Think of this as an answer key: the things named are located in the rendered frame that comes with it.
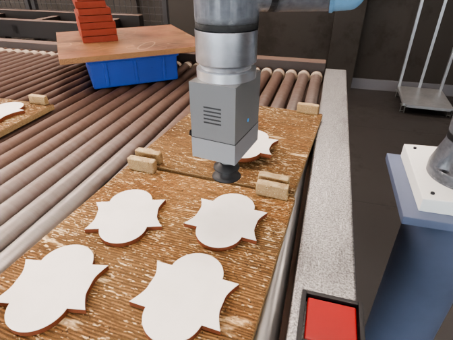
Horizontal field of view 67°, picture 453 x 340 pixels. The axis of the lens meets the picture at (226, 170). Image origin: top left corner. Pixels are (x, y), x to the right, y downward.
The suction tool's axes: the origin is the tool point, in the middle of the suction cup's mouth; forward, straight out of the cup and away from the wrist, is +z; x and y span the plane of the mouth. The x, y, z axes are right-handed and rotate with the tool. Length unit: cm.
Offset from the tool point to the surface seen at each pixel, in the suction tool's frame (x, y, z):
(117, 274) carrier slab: -8.8, 16.2, 8.9
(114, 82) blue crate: -66, -50, 9
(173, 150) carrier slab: -21.2, -17.2, 8.9
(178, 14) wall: -228, -348, 30
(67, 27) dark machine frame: -136, -97, 3
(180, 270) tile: -0.9, 12.6, 8.1
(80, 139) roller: -48, -15, 11
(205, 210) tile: -3.9, -0.1, 8.1
